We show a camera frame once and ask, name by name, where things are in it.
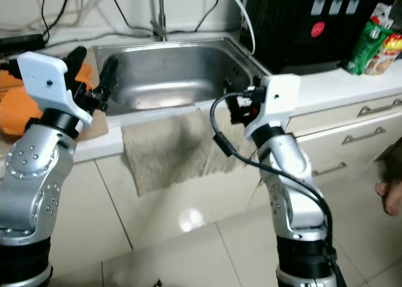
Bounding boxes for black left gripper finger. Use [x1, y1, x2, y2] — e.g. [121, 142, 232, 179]
[67, 46, 88, 72]
[98, 55, 121, 97]

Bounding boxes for white kitchen cabinet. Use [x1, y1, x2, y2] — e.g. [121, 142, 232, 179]
[0, 92, 402, 237]

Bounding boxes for stainless steel sink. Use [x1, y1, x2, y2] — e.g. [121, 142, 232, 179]
[92, 37, 271, 116]

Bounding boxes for black power adapter brick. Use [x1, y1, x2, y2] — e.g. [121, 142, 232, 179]
[0, 33, 46, 55]

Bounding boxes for black countertop appliance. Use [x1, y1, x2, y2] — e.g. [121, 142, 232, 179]
[240, 0, 391, 75]

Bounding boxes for metal faucet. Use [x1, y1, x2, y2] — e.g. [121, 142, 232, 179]
[151, 0, 169, 41]

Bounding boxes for beige towel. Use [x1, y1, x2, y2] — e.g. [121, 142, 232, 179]
[121, 114, 258, 197]

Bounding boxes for orange plastic bowl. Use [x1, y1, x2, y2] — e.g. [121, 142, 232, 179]
[0, 62, 96, 138]

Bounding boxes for green snack packet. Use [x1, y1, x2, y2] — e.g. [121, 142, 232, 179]
[345, 3, 393, 76]

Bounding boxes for red yellow snack packet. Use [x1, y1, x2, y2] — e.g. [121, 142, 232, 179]
[380, 35, 402, 76]

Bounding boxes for person leg with bare foot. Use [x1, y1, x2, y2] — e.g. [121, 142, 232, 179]
[375, 136, 402, 216]

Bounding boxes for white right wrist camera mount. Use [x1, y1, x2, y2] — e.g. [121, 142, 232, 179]
[245, 73, 301, 140]

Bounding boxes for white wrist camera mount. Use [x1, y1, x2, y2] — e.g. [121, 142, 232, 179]
[245, 73, 301, 140]
[16, 51, 95, 128]

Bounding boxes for thin black adapter cable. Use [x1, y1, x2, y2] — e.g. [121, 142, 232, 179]
[44, 30, 155, 44]

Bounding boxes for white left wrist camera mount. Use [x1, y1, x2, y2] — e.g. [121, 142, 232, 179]
[16, 51, 95, 128]

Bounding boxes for white water hose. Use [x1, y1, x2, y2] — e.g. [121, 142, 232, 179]
[220, 0, 256, 55]

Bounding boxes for silver drawer handle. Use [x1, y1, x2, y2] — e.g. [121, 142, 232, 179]
[357, 99, 402, 117]
[313, 163, 348, 177]
[341, 127, 387, 144]

